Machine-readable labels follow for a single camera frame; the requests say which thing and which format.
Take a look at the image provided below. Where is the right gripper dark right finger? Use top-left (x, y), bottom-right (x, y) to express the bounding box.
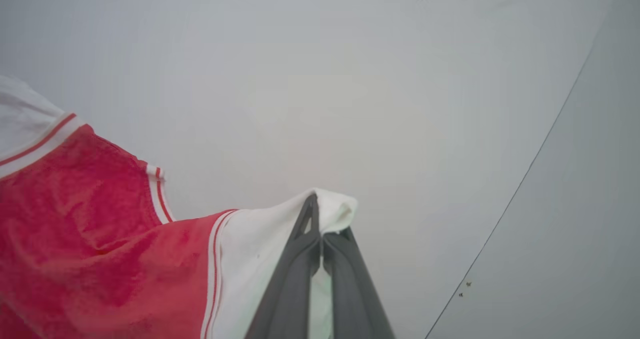
top-left (322, 227), bottom-right (396, 339)

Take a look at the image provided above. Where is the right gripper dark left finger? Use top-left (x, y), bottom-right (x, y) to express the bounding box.
top-left (244, 194), bottom-right (322, 339)

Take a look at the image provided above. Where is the red and white shirt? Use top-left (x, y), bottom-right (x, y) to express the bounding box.
top-left (0, 75), bottom-right (359, 339)

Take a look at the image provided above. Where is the light grey wall panel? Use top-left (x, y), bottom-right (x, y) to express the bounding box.
top-left (425, 0), bottom-right (640, 339)

